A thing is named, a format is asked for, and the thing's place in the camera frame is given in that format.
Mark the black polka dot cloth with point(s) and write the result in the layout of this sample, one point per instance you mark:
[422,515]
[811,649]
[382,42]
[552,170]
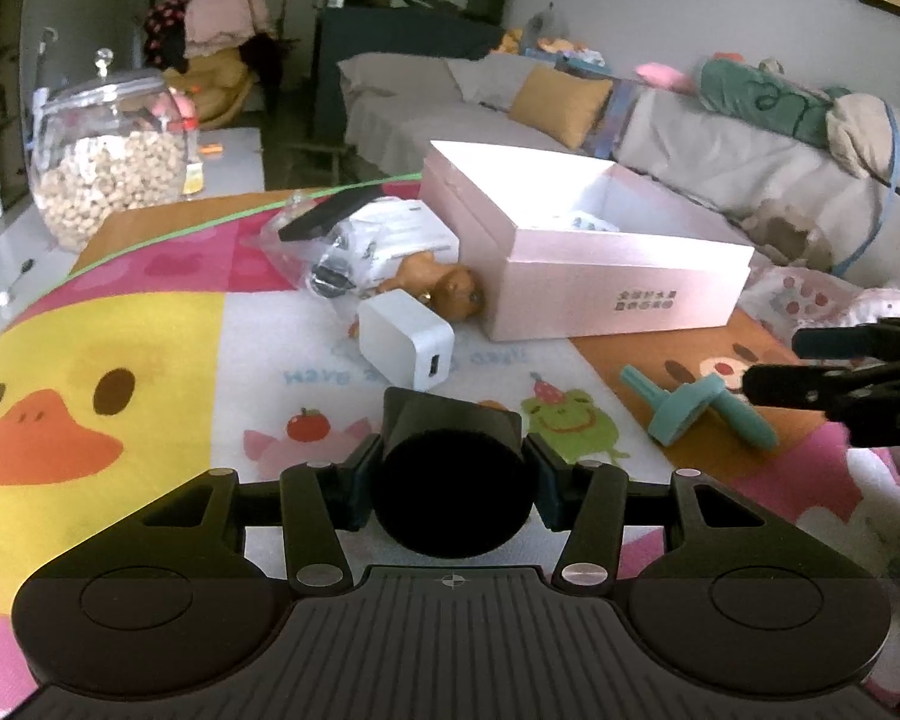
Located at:
[161,30]

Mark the yellow cushion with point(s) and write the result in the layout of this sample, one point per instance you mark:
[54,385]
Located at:
[559,105]

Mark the pink cardboard box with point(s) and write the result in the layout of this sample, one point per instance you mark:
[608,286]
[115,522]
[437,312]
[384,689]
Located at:
[570,270]

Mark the metal spoon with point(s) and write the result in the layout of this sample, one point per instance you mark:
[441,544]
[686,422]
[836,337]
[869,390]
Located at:
[15,281]

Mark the pink cloth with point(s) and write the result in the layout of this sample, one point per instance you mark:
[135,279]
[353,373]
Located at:
[221,15]

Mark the floral blanket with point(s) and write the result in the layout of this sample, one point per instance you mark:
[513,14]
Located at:
[810,300]

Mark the pink plush toy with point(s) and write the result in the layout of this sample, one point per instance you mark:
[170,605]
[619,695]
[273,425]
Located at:
[664,76]

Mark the beige blanket bundle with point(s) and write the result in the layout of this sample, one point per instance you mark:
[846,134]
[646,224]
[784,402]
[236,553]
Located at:
[862,139]

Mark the teal plastic toy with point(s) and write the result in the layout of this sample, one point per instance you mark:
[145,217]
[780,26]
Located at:
[679,412]

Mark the clear plastic bag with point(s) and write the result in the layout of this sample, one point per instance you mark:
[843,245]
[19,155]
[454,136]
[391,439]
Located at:
[300,255]

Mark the black remote control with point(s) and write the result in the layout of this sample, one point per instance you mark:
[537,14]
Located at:
[326,216]

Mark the glass jar with nuts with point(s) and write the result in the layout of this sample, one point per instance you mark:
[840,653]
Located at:
[105,165]

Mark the yellow beanbag chair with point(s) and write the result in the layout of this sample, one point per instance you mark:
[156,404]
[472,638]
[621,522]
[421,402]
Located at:
[217,82]

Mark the colourful cartoon play mat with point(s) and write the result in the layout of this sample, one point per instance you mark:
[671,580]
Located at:
[157,360]

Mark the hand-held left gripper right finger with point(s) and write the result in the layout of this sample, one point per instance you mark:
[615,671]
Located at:
[546,481]

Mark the small red lid jar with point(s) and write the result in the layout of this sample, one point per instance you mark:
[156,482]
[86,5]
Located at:
[189,150]

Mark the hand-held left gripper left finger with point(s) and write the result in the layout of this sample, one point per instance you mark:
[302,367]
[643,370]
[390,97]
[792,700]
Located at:
[363,481]

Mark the white charger adapter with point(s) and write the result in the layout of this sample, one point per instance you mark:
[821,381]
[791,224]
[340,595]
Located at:
[401,337]

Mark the grey sofa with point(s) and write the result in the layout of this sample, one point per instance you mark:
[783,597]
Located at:
[675,165]

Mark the dark cabinet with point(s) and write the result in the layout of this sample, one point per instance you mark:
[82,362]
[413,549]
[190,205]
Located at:
[390,34]

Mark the yellow plush toys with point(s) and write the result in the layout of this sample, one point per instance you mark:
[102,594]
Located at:
[529,39]

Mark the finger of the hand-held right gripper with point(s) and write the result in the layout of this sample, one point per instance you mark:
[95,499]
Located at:
[787,387]
[855,340]

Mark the green plush pillow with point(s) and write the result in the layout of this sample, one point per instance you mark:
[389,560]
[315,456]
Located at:
[765,101]

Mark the orange toy dog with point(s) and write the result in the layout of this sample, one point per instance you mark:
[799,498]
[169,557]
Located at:
[457,291]

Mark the black round speaker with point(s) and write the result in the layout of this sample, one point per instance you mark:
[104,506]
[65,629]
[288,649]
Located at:
[451,480]

